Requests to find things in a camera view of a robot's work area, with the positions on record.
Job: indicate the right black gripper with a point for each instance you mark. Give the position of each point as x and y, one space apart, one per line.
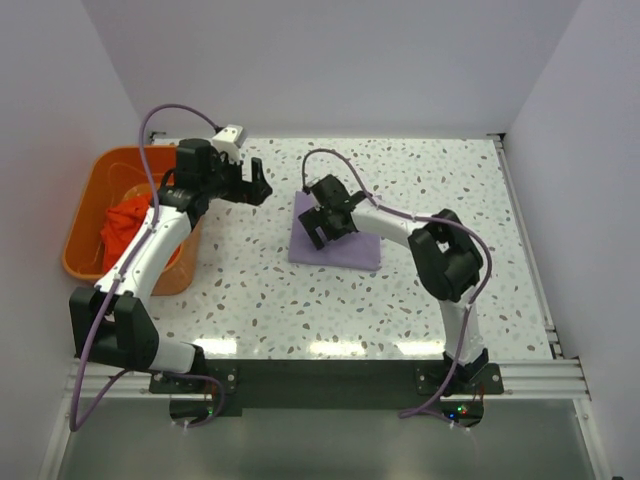
312 219

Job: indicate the aluminium frame rail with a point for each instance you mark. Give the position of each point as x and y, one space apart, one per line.
529 380

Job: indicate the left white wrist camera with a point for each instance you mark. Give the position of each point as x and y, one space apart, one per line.
230 140

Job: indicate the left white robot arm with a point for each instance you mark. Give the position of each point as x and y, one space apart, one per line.
110 322

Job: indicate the orange t shirt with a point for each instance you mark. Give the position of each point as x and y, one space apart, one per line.
121 225

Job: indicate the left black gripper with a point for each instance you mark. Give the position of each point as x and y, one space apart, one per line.
253 192

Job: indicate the purple t shirt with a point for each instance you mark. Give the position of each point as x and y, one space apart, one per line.
360 251

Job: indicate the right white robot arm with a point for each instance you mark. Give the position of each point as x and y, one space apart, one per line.
446 258

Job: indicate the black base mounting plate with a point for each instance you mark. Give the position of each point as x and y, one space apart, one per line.
304 384

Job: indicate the orange plastic bin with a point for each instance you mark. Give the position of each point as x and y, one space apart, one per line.
118 177

